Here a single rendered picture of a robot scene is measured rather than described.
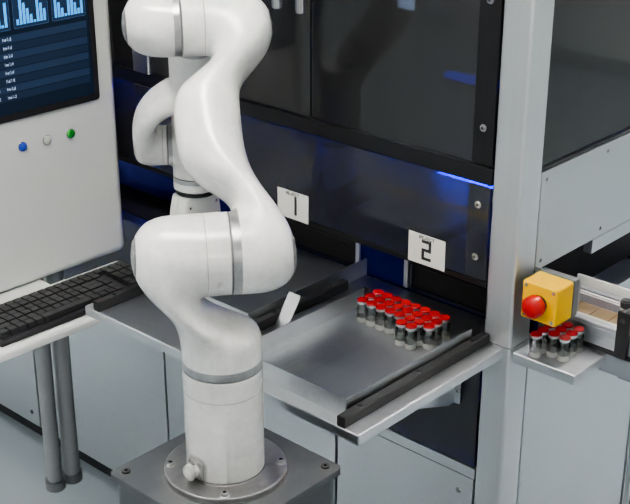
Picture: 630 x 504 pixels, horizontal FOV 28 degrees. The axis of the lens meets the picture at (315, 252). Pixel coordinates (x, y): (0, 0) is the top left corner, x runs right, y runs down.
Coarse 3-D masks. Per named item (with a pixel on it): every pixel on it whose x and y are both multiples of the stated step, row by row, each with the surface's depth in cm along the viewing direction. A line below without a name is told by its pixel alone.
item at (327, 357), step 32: (320, 320) 234; (352, 320) 236; (288, 352) 225; (320, 352) 225; (352, 352) 225; (384, 352) 225; (416, 352) 225; (288, 384) 212; (320, 384) 214; (352, 384) 214; (384, 384) 210
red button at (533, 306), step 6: (528, 300) 215; (534, 300) 214; (540, 300) 215; (522, 306) 216; (528, 306) 215; (534, 306) 214; (540, 306) 214; (528, 312) 215; (534, 312) 214; (540, 312) 214; (534, 318) 215
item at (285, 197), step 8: (280, 192) 254; (288, 192) 253; (280, 200) 255; (288, 200) 253; (304, 200) 250; (280, 208) 256; (288, 208) 254; (304, 208) 251; (288, 216) 255; (296, 216) 253; (304, 216) 251
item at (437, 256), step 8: (416, 232) 232; (416, 240) 233; (432, 240) 230; (440, 240) 229; (408, 248) 235; (416, 248) 233; (424, 248) 232; (432, 248) 231; (440, 248) 229; (408, 256) 235; (416, 256) 234; (424, 256) 233; (432, 256) 231; (440, 256) 230; (424, 264) 233; (432, 264) 232; (440, 264) 230
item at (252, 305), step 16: (304, 256) 264; (320, 256) 264; (304, 272) 256; (320, 272) 256; (336, 272) 248; (352, 272) 252; (288, 288) 249; (304, 288) 242; (320, 288) 246; (224, 304) 235; (240, 304) 243; (256, 304) 243; (272, 304) 236
